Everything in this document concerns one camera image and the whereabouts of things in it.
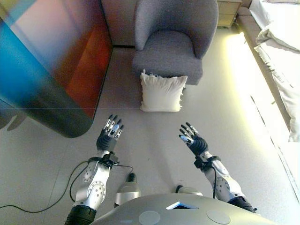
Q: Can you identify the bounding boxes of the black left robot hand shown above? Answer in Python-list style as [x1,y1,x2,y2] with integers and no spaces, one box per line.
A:
[96,114,124,152]

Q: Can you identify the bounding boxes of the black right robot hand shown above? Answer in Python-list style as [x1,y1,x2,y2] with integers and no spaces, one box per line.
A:
[179,122,210,157]

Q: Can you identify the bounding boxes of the white fringed cushion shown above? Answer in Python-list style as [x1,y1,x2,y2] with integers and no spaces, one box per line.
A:
[140,69,188,113]

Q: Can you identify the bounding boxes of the silver right robot leg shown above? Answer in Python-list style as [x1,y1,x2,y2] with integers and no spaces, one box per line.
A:
[175,185,203,196]

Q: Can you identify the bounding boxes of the silver robot leg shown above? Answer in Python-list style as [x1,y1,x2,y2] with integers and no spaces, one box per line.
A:
[114,172,141,208]
[175,185,203,196]

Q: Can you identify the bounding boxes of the silver left robot leg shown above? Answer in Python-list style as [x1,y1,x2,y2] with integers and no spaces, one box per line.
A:
[114,172,141,208]

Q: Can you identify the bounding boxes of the grey robot torso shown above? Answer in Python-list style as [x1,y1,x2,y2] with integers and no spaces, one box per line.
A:
[90,193,279,225]

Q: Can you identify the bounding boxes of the dark glossy cabinet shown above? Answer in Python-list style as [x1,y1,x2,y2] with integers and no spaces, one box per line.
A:
[0,0,113,138]

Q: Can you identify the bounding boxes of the grey fabric armchair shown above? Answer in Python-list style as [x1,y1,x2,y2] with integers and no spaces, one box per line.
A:
[132,0,219,85]

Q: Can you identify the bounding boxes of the cream fringed blanket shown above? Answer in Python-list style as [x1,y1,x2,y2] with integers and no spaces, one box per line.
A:
[254,23,300,143]

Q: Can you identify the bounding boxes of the white bed with linen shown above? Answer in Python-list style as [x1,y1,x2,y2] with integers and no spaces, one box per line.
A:
[236,6,300,202]

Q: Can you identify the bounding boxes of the beige wooden nightstand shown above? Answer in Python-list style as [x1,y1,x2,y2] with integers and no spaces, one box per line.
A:
[217,0,242,28]

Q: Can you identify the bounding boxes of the white bed mattress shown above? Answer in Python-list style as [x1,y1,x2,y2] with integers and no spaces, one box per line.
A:
[248,0,300,47]

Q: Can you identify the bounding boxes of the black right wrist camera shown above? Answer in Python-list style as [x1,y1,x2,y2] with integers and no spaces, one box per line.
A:
[193,156,207,169]

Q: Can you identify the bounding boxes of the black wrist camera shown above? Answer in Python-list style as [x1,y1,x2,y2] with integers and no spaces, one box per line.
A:
[193,156,207,169]
[102,151,120,167]

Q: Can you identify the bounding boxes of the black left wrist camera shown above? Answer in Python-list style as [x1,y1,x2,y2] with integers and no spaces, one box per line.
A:
[102,151,120,167]

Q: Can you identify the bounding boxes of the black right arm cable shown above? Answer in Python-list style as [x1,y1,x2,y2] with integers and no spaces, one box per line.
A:
[211,161,218,199]

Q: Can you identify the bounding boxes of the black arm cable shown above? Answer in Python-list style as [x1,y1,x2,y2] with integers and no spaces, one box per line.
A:
[211,161,218,199]
[0,161,133,213]

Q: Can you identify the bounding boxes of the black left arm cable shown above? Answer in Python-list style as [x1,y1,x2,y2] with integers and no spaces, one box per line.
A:
[0,161,133,213]

